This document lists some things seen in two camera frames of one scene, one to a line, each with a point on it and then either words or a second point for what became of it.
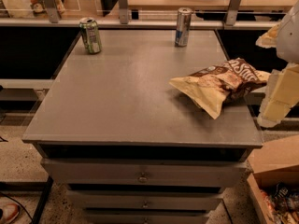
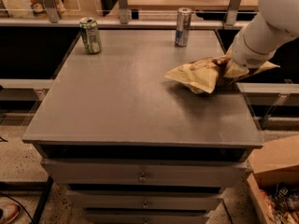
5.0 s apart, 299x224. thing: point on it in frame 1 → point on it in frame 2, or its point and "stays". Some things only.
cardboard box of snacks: x=275 y=180 stays
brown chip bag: x=211 y=88 → x=207 y=75
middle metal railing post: x=122 y=4 stays
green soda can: x=90 y=33 stays
